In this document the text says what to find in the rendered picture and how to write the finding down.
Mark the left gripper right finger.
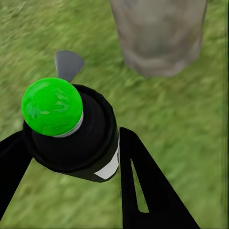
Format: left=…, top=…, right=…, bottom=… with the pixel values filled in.
left=119, top=127, right=200, bottom=229

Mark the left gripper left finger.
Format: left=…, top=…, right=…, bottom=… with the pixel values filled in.
left=0, top=130, right=33, bottom=220

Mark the pesticide atomizer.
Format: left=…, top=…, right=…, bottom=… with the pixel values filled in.
left=21, top=50, right=120, bottom=183

